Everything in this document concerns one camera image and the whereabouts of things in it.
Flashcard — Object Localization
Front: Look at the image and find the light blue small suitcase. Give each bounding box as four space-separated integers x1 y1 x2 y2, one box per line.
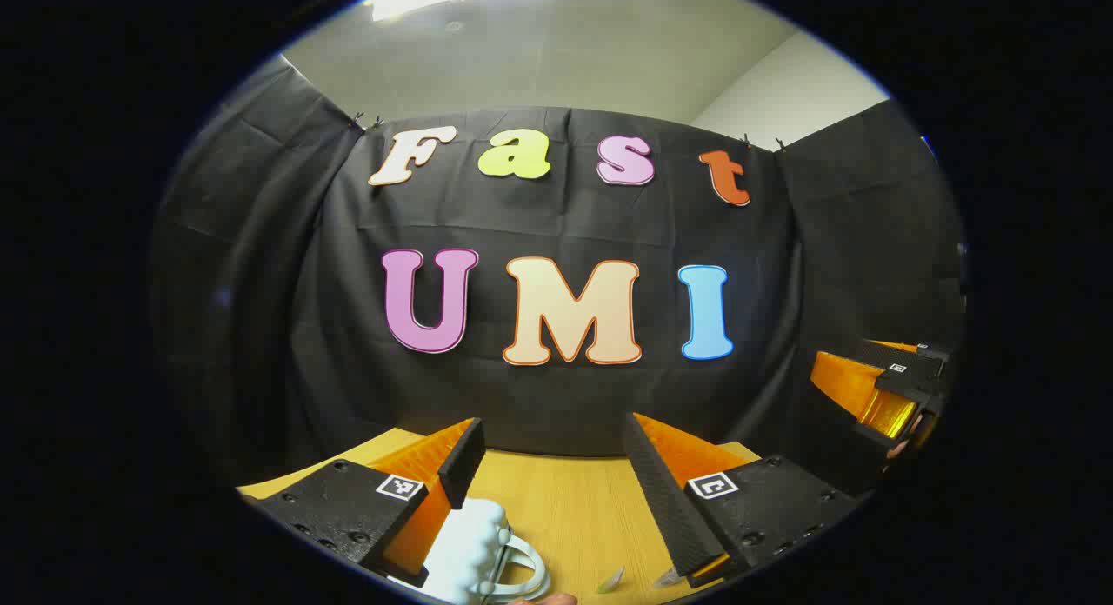
387 498 550 605

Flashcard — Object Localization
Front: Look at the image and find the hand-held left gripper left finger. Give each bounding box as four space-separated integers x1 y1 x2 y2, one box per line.
239 416 488 588

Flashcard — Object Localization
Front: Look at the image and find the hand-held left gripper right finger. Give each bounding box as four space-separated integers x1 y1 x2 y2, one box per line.
622 411 860 590

